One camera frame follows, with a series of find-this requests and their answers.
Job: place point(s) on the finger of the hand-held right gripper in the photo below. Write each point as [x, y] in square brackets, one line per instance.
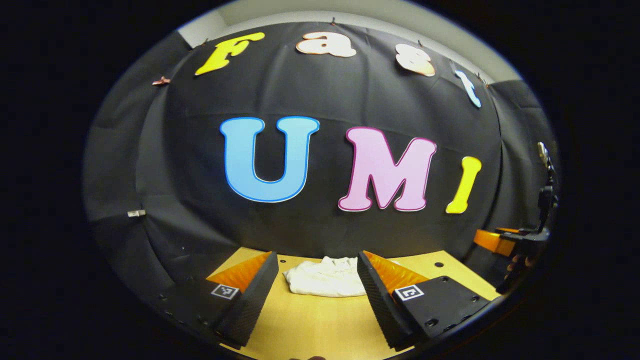
[492, 241]

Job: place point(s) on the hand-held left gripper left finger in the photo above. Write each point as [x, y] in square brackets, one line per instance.
[255, 305]

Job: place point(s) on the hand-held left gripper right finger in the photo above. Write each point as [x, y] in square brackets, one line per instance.
[377, 305]

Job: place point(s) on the cream white sweatshirt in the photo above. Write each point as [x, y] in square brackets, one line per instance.
[325, 277]

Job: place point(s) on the small silver clip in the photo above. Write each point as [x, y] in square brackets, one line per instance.
[136, 213]

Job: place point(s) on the black backdrop cloth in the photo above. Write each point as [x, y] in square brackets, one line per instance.
[330, 90]

